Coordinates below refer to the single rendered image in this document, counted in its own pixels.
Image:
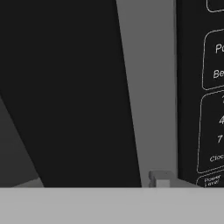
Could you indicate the black microwave with keypad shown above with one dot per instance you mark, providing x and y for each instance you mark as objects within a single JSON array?
[{"x": 192, "y": 87}]

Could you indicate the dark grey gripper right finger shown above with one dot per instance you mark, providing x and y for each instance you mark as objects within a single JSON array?
[{"x": 163, "y": 178}]

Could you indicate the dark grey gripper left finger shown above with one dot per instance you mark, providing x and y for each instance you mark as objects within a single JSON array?
[{"x": 34, "y": 184}]

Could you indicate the black microwave door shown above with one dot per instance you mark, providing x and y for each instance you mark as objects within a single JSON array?
[{"x": 67, "y": 87}]

